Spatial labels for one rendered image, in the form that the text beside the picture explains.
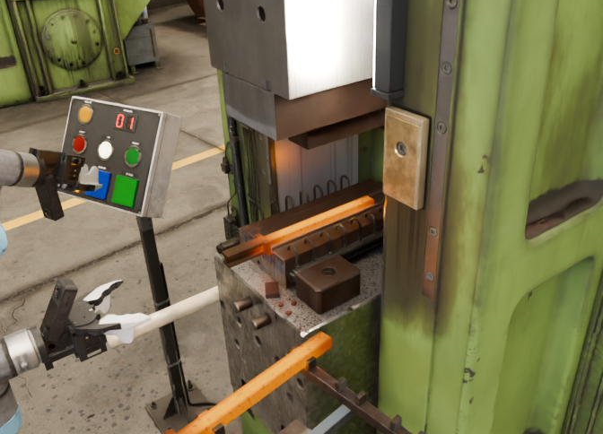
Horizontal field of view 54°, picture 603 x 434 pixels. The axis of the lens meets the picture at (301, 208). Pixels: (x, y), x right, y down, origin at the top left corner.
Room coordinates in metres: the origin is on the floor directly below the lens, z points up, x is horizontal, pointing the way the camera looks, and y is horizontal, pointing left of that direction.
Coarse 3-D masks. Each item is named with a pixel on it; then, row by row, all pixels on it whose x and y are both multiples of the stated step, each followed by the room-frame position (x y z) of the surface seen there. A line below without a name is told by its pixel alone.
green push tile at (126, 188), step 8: (120, 176) 1.42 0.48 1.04; (120, 184) 1.41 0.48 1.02; (128, 184) 1.40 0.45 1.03; (136, 184) 1.39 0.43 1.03; (120, 192) 1.40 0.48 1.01; (128, 192) 1.39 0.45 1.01; (136, 192) 1.38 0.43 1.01; (112, 200) 1.40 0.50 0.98; (120, 200) 1.39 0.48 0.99; (128, 200) 1.37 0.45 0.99
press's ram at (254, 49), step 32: (224, 0) 1.19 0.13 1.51; (256, 0) 1.09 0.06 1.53; (288, 0) 1.03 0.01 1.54; (320, 0) 1.06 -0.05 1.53; (352, 0) 1.10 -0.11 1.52; (224, 32) 1.20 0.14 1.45; (256, 32) 1.10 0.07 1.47; (288, 32) 1.02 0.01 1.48; (320, 32) 1.06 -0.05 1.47; (352, 32) 1.10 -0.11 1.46; (224, 64) 1.22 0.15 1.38; (256, 64) 1.11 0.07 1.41; (288, 64) 1.02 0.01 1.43; (320, 64) 1.06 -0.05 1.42; (352, 64) 1.10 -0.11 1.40; (288, 96) 1.02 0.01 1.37
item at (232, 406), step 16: (320, 336) 0.86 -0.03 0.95; (304, 352) 0.82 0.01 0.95; (320, 352) 0.83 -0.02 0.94; (272, 368) 0.78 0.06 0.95; (288, 368) 0.78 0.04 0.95; (256, 384) 0.74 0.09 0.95; (272, 384) 0.75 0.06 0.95; (224, 400) 0.71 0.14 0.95; (240, 400) 0.71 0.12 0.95; (256, 400) 0.72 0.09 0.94; (208, 416) 0.68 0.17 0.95; (224, 416) 0.68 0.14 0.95; (192, 432) 0.65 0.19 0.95; (208, 432) 0.65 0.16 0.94
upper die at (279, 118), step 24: (240, 96) 1.17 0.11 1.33; (264, 96) 1.09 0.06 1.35; (312, 96) 1.11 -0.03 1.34; (336, 96) 1.15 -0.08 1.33; (360, 96) 1.18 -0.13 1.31; (240, 120) 1.17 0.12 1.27; (264, 120) 1.10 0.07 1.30; (288, 120) 1.08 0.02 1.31; (312, 120) 1.11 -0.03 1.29; (336, 120) 1.15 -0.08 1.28
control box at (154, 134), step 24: (72, 96) 1.63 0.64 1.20; (72, 120) 1.59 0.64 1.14; (96, 120) 1.55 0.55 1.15; (144, 120) 1.47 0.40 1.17; (168, 120) 1.47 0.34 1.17; (72, 144) 1.55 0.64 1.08; (96, 144) 1.51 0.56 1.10; (120, 144) 1.48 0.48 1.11; (144, 144) 1.44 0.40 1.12; (168, 144) 1.46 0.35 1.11; (120, 168) 1.44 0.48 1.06; (144, 168) 1.41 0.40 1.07; (168, 168) 1.45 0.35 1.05; (72, 192) 1.48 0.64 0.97; (144, 192) 1.37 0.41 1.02; (144, 216) 1.35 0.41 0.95
